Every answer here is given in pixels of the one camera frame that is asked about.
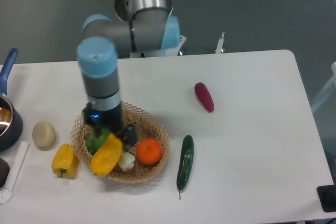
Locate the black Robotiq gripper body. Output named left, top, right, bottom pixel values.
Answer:
left=82, top=102, right=123, bottom=133

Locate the yellow mango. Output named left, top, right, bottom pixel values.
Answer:
left=90, top=133, right=123, bottom=176

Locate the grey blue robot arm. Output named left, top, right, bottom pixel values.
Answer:
left=76, top=0, right=180, bottom=151

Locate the woven wicker basket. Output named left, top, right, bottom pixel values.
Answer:
left=71, top=102, right=170, bottom=184

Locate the orange tangerine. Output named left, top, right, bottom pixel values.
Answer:
left=136, top=138, right=162, bottom=165

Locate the green bok choy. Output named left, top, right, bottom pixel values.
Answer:
left=86, top=129, right=135, bottom=172

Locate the yellow bell pepper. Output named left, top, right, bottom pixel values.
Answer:
left=51, top=144, right=79, bottom=179

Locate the beige round potato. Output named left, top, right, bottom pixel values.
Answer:
left=32, top=121, right=56, bottom=150

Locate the dark green cucumber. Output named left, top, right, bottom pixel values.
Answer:
left=176, top=135, right=194, bottom=199

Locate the purple sweet potato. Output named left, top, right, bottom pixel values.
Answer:
left=194, top=82, right=214, bottom=113

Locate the dark blue saucepan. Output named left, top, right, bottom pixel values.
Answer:
left=1, top=48, right=23, bottom=152

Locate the dark round object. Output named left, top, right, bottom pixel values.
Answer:
left=0, top=158, right=10, bottom=188

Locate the white rolled paper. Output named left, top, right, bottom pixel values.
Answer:
left=1, top=141, right=29, bottom=205

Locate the black device at edge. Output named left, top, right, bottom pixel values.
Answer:
left=317, top=185, right=335, bottom=212

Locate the white metal frame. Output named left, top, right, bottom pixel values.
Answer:
left=310, top=62, right=335, bottom=113

